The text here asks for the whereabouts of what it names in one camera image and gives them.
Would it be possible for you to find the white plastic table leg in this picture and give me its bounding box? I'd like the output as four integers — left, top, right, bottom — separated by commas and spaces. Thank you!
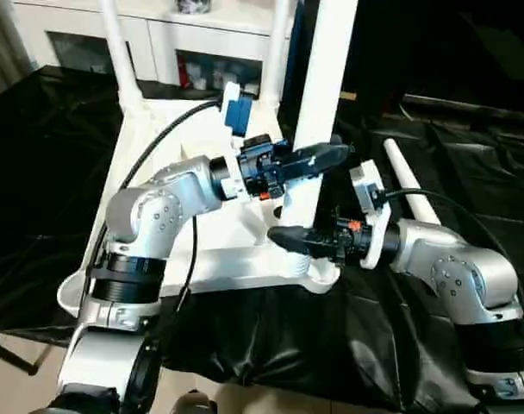
260, 0, 296, 108
278, 0, 359, 278
97, 0, 146, 114
381, 137, 443, 226

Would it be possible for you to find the long black bar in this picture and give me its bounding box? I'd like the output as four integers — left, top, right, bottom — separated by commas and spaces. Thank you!
401, 91, 524, 118

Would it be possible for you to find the dark bag of parts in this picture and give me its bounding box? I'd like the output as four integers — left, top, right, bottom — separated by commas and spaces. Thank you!
175, 0, 215, 15

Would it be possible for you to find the metal table frame bar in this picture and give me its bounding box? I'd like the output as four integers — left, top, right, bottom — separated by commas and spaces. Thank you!
0, 330, 40, 377

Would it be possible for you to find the large dark screen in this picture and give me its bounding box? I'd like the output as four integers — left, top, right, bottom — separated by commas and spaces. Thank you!
283, 0, 524, 105

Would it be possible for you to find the white glass-door cabinet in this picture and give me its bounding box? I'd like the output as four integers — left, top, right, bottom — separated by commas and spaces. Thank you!
11, 0, 294, 95

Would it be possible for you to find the black glossy mat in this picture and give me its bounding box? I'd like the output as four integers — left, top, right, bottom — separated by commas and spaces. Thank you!
0, 64, 524, 414

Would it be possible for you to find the grey-brown curtain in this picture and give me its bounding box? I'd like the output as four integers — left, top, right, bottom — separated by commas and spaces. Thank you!
0, 0, 34, 95

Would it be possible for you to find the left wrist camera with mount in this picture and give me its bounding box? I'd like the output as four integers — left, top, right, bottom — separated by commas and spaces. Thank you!
217, 80, 258, 204

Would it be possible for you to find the white plastic table top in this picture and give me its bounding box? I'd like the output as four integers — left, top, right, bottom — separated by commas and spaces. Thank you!
56, 91, 344, 323

